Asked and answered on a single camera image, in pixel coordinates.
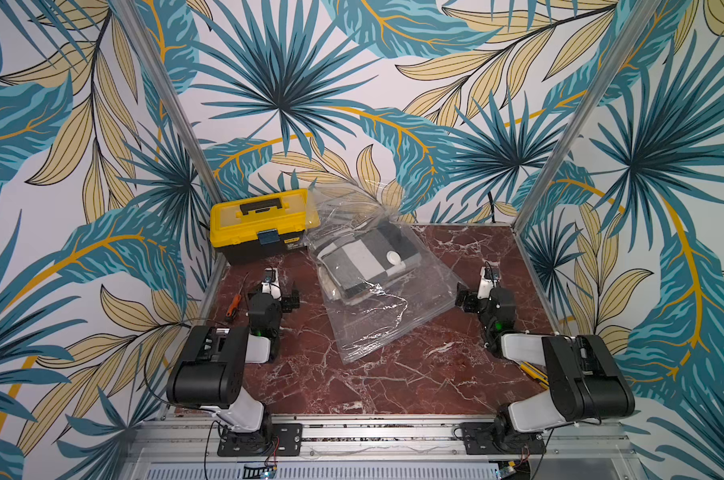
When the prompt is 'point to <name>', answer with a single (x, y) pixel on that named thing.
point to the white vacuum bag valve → (393, 257)
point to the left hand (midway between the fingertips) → (278, 284)
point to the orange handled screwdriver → (235, 302)
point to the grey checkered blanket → (358, 258)
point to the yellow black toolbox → (252, 228)
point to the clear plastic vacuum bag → (369, 320)
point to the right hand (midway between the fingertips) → (476, 284)
